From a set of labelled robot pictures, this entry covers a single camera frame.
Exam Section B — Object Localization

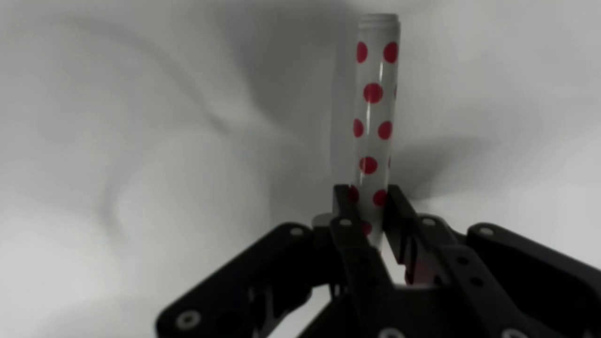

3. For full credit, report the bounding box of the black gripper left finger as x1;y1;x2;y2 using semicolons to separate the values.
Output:
155;182;405;338

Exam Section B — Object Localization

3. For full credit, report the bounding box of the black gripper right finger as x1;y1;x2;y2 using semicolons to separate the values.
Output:
382;182;601;338

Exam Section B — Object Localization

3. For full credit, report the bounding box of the white marker with red dots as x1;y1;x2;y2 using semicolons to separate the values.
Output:
329;11;405;247

